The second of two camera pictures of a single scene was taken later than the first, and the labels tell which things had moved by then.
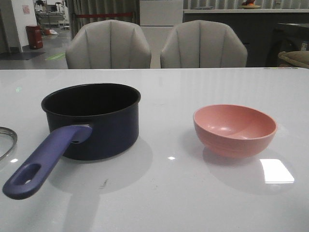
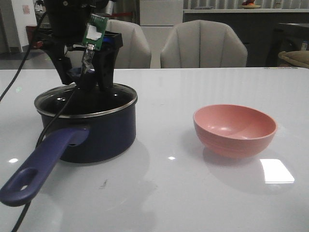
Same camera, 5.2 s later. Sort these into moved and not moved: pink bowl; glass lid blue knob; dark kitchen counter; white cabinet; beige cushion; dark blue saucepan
Moved: glass lid blue knob; dark blue saucepan
Not moved: white cabinet; beige cushion; pink bowl; dark kitchen counter
